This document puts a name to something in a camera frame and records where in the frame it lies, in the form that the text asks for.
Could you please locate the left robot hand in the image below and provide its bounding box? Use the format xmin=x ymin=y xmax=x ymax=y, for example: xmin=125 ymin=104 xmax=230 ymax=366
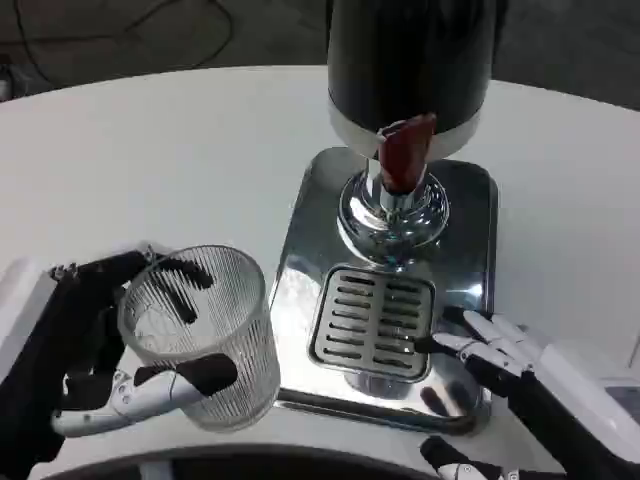
xmin=0 ymin=240 xmax=239 ymax=480

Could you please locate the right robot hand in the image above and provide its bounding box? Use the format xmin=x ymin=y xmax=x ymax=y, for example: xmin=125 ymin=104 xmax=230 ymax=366
xmin=416 ymin=308 xmax=640 ymax=480

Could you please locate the clear ribbed glass cup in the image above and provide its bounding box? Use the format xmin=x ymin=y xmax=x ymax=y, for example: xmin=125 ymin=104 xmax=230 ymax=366
xmin=116 ymin=244 xmax=282 ymax=432

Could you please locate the steel drip grid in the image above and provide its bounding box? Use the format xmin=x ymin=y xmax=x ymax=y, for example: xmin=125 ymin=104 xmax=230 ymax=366
xmin=307 ymin=264 xmax=437 ymax=384

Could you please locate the steel drip tray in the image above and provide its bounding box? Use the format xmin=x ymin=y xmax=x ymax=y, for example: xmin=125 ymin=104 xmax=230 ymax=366
xmin=268 ymin=147 xmax=500 ymax=437

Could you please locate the dark robot torso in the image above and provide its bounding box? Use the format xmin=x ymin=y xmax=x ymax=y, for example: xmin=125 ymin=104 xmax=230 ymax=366
xmin=29 ymin=442 xmax=569 ymax=480

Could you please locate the black drink dispenser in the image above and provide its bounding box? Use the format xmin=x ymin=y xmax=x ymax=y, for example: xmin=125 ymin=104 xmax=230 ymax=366
xmin=324 ymin=0 xmax=507 ymax=274

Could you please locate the red tap handle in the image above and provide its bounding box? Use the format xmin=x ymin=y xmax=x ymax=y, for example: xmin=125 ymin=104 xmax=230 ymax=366
xmin=377 ymin=113 xmax=437 ymax=194

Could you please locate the black floor cable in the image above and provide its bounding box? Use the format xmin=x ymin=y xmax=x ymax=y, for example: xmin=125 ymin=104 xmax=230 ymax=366
xmin=0 ymin=0 xmax=236 ymax=87

